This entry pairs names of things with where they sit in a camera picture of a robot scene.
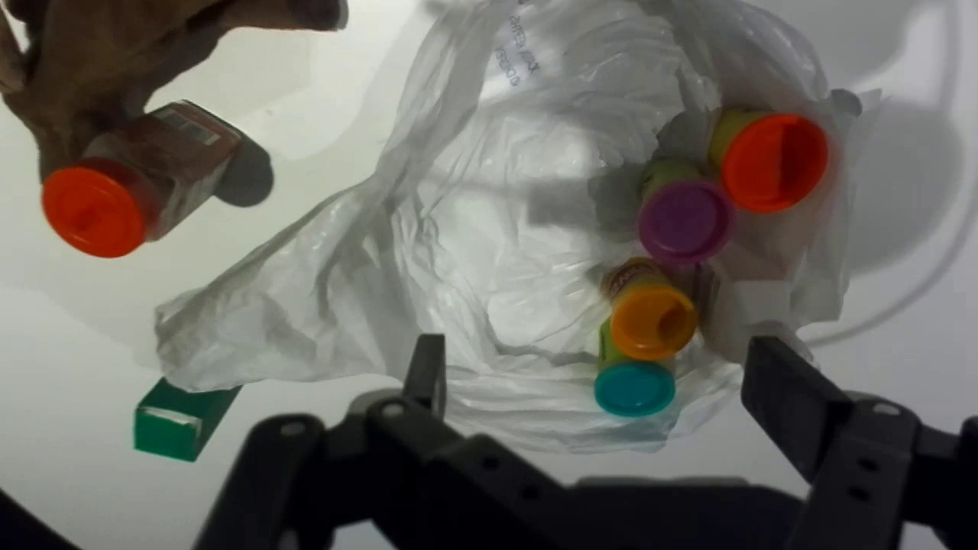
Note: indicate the dough tub with teal lid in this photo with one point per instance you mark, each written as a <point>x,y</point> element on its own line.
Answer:
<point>633,389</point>

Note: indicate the green carton box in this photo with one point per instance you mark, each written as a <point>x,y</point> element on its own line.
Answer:
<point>179,429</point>

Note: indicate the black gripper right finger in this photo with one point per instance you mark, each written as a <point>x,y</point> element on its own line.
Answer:
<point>867,461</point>

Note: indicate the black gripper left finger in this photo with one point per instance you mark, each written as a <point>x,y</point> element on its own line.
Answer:
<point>407,479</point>

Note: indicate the spice jar with red lid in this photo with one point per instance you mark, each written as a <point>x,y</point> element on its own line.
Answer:
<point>133,194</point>

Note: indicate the dough tub with orange lid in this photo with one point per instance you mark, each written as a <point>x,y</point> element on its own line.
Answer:
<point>775,164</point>

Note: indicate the white plastic bag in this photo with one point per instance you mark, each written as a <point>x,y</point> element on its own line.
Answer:
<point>428,233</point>

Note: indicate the dough tub with purple lid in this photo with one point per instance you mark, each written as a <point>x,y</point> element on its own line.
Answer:
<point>683,217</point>

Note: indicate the brown plush teddy bear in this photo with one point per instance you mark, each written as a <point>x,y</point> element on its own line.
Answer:
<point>110,62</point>

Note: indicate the dough tub with yellow lid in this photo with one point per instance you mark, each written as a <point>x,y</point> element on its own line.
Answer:
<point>651,323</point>

